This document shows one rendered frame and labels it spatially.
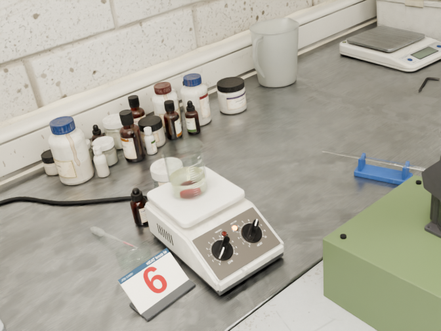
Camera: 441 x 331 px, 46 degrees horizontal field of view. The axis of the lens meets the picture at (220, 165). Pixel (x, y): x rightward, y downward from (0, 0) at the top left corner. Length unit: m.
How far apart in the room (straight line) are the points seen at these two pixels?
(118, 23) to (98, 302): 0.68
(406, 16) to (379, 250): 1.12
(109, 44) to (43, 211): 0.43
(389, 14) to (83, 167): 1.07
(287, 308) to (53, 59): 0.74
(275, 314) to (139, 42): 0.78
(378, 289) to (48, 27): 0.84
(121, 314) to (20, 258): 0.25
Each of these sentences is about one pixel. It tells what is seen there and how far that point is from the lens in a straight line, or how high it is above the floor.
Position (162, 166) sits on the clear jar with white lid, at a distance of 0.93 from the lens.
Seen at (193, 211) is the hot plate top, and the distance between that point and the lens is 0.78.
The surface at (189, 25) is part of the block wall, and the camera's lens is 1.37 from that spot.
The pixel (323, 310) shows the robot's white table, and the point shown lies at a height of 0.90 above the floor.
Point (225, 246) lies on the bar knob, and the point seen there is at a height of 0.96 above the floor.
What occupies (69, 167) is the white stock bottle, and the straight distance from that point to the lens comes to 1.07.
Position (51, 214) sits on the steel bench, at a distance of 1.03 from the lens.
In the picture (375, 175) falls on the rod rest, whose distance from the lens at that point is 0.99.
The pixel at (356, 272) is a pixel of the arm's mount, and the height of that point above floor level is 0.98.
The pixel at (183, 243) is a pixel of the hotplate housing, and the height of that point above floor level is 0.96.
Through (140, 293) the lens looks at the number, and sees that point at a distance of 0.77.
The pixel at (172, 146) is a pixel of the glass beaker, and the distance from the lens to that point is 0.81.
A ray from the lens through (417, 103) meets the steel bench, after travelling 1.29.
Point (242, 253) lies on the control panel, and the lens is 0.77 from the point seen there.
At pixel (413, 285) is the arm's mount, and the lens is 0.63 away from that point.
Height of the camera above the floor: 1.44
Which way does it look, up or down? 31 degrees down
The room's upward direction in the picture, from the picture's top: 8 degrees counter-clockwise
